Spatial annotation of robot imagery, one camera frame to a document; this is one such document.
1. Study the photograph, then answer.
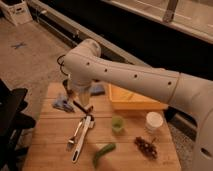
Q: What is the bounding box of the black cable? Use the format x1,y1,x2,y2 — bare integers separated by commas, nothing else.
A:
56,54,68,76

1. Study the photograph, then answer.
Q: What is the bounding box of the dark metal cup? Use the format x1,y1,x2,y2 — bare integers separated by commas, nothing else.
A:
62,79,74,97

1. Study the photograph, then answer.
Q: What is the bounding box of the green pepper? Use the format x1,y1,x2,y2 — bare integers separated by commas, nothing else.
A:
92,143,116,167

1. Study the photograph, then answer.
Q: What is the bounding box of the blue towel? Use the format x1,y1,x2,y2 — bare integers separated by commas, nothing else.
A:
52,94,74,113

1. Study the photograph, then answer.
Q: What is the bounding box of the blue tape cross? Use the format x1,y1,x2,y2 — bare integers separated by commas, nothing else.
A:
11,42,26,49

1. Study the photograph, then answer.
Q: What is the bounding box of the black chair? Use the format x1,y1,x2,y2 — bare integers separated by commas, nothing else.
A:
0,79,36,171

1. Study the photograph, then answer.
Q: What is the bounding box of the bunch of dark grapes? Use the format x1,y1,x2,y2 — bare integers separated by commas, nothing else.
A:
134,137,158,159

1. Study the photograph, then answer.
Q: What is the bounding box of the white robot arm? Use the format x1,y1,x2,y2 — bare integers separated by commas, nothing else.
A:
64,39,213,171

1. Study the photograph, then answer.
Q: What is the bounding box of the dark small tool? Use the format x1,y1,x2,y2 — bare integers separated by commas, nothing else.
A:
73,100,93,114

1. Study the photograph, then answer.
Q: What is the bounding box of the white cardboard box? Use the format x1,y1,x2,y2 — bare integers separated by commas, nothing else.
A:
0,0,32,26

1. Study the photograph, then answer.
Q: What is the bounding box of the white handled utensil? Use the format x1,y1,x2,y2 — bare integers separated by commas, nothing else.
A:
72,115,93,163

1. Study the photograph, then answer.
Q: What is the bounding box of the yellow plastic bin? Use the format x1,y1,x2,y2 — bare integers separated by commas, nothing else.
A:
108,84,168,110

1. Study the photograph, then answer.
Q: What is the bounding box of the green plastic cup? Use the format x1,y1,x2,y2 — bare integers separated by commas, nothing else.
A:
111,115,124,134

